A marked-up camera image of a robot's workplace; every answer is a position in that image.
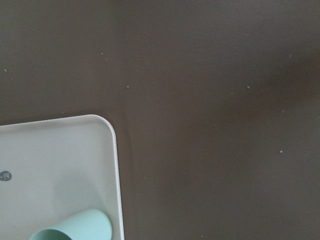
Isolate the green cup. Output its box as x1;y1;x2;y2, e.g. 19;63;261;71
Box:
30;209;113;240

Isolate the cream rabbit tray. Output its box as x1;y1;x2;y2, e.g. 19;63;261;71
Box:
0;114;125;240

